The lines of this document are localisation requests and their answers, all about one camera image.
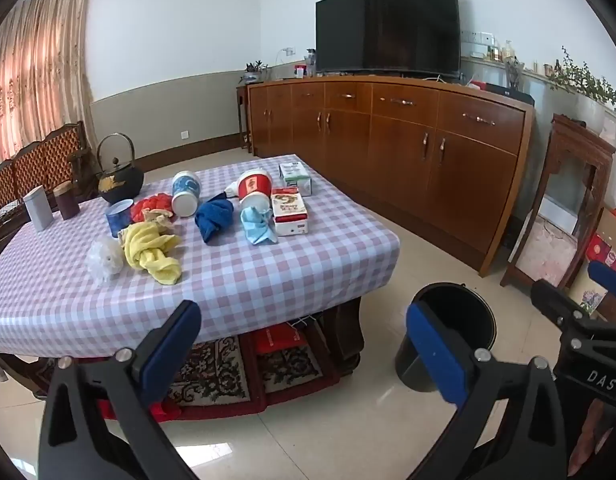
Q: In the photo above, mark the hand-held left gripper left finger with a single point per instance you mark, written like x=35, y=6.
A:
x=173, y=345

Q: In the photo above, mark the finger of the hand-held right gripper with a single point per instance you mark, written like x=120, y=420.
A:
x=608, y=274
x=555, y=302

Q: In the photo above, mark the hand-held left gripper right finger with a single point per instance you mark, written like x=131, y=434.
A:
x=433, y=355

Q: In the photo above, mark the black plastic bucket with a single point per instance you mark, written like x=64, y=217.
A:
x=470, y=320

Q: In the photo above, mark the yellow cloth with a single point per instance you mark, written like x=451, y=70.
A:
x=150, y=252

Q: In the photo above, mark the white plastic wad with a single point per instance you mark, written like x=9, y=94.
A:
x=104, y=259

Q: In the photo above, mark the beige paper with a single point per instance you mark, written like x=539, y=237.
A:
x=158, y=220

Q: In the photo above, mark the small dark blue cup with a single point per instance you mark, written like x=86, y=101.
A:
x=119, y=219

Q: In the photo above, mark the red plastic bag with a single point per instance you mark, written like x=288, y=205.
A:
x=150, y=204

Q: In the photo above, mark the light blue cloth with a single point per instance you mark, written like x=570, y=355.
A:
x=258, y=225

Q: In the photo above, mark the blue white paper tub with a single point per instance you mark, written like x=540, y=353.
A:
x=186, y=192

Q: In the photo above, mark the white cloth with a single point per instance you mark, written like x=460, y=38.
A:
x=231, y=190

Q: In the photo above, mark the red white carton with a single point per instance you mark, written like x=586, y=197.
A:
x=289, y=210

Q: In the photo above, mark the red white paper tub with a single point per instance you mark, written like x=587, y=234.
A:
x=254, y=186

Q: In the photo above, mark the green white carton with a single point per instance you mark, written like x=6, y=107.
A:
x=295, y=177

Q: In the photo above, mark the person's right hand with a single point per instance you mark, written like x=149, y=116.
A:
x=595, y=440

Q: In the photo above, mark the cardboard box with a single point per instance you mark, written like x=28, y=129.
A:
x=608, y=252

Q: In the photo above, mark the floral cream container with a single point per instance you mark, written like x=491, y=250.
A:
x=593, y=300

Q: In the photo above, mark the pink white padded bag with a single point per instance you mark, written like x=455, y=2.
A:
x=545, y=255

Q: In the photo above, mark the patterned red rug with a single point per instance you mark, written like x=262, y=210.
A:
x=213, y=375

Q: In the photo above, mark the red cushion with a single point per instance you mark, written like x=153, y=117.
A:
x=280, y=340

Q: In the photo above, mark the pink checked tablecloth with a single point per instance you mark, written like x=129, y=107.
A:
x=263, y=272

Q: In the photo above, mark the carved wooden stand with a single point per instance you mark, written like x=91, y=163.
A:
x=583, y=140

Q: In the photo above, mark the black iron teapot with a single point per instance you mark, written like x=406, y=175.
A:
x=120, y=185

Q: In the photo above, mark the brown canister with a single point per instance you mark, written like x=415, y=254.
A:
x=66, y=202

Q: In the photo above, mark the grey tin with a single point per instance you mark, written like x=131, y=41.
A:
x=37, y=209

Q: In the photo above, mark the trailing green plant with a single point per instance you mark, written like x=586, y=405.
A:
x=588, y=80

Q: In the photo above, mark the long wooden sideboard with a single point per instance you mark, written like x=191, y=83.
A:
x=388, y=160

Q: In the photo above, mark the black set-top box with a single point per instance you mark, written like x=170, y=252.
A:
x=510, y=94

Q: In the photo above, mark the glass vase with stems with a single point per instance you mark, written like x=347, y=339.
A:
x=513, y=72

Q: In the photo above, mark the wooden bench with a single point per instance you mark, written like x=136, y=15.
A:
x=43, y=160

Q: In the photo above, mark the small wooden side table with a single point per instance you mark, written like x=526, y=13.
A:
x=242, y=115

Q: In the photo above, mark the small potted plant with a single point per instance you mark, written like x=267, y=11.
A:
x=253, y=72

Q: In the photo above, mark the small red white box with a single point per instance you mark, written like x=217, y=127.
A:
x=300, y=72

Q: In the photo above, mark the pink curtain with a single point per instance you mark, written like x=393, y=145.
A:
x=33, y=70

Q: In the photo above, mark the black flat television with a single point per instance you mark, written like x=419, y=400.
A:
x=388, y=25

